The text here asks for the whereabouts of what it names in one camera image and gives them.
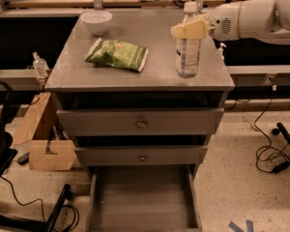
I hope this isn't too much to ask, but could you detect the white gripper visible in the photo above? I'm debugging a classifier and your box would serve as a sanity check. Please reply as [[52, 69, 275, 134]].
[[171, 2, 241, 41]]

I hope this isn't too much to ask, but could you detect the clear plastic water bottle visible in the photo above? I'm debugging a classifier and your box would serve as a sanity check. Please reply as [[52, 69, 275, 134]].
[[176, 1, 201, 78]]

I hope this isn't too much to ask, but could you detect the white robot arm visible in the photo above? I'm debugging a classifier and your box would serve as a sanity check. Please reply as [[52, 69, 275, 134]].
[[171, 0, 290, 45]]

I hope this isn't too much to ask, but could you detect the right sanitizer pump bottle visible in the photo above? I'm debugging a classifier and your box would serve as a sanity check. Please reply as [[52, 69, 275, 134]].
[[217, 43, 226, 61]]

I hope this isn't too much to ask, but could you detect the sanitizer pump bottle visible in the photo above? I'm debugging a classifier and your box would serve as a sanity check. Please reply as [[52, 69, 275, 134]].
[[32, 52, 48, 77], [217, 43, 226, 61]]

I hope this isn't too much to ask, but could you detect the grey drawer cabinet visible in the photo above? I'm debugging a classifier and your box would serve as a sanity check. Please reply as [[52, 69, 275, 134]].
[[43, 9, 236, 179]]

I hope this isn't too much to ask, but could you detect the grey middle drawer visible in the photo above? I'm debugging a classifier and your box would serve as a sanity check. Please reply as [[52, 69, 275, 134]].
[[75, 145, 208, 166]]

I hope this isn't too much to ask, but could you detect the grey top drawer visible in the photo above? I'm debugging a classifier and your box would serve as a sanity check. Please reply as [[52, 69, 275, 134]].
[[57, 108, 224, 136]]

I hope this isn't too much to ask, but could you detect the left sanitizer pump bottle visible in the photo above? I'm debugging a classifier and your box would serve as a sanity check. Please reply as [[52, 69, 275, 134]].
[[32, 52, 48, 77]]

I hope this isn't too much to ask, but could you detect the grey open bottom drawer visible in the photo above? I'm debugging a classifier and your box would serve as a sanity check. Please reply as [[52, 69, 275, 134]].
[[85, 165, 201, 232]]

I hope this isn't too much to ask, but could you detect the green chip bag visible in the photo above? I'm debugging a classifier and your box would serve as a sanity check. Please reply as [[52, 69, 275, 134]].
[[85, 38, 149, 73]]

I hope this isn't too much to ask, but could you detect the white ceramic bowl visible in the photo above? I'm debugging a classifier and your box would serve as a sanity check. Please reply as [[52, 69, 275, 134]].
[[80, 11, 112, 36]]

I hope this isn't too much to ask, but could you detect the black stand leg right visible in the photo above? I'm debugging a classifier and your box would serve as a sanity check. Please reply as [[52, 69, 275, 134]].
[[272, 123, 290, 146]]

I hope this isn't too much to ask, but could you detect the black power adapter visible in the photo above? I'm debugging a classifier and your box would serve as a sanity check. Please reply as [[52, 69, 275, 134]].
[[272, 161, 290, 174]]

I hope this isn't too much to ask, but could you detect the brown cardboard box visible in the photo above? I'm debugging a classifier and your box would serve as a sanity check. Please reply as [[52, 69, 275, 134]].
[[14, 92, 76, 171]]

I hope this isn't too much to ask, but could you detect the black floor cable right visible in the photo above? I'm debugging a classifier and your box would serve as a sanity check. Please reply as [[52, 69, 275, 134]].
[[252, 77, 290, 174]]

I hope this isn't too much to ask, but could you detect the black floor cable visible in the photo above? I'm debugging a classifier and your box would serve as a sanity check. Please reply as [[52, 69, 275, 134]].
[[0, 176, 80, 232], [252, 77, 290, 174]]

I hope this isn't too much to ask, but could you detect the black floor cable left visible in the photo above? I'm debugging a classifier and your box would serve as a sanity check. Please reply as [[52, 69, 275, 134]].
[[0, 176, 80, 232]]

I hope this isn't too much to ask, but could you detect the black chair frame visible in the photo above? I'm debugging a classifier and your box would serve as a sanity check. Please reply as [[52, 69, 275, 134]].
[[0, 80, 72, 232]]

